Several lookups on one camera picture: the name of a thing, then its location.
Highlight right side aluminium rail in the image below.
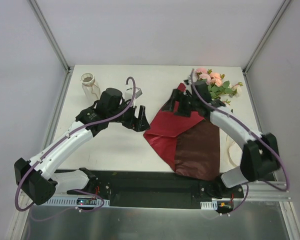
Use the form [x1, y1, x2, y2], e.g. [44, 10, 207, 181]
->
[242, 70, 274, 134]

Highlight dark red wrapping paper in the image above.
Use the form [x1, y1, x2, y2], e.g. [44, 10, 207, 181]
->
[143, 83, 221, 182]

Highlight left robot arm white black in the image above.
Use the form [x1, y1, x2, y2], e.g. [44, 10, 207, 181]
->
[14, 87, 150, 205]

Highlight right aluminium frame post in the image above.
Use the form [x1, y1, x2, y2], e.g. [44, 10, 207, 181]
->
[242, 0, 293, 76]

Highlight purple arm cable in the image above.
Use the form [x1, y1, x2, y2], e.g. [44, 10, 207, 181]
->
[14, 76, 137, 222]
[189, 68, 291, 221]

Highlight beige ceramic vase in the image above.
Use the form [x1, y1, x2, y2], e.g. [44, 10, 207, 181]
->
[80, 73, 101, 103]

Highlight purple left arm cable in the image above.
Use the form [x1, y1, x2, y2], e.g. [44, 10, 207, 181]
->
[14, 76, 137, 222]

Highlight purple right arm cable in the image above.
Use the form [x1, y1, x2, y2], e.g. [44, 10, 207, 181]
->
[189, 68, 291, 221]

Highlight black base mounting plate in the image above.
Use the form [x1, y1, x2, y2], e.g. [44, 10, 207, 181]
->
[66, 168, 273, 210]

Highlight left white cable duct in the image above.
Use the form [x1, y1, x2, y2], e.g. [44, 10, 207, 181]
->
[42, 196, 110, 208]

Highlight right white cable duct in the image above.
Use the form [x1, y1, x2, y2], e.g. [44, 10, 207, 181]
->
[200, 199, 218, 211]

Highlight pink flower bouquet green leaves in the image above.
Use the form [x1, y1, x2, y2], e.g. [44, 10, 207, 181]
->
[189, 67, 244, 106]

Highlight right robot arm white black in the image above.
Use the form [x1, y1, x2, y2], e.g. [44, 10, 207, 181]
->
[161, 81, 281, 199]

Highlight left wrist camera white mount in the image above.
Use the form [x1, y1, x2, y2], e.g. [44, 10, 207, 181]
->
[124, 87, 143, 100]

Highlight white cable duct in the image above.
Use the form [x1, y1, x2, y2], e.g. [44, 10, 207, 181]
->
[200, 199, 218, 211]
[42, 196, 110, 208]

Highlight cream printed ribbon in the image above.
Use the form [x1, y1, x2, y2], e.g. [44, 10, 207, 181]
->
[225, 135, 243, 167]

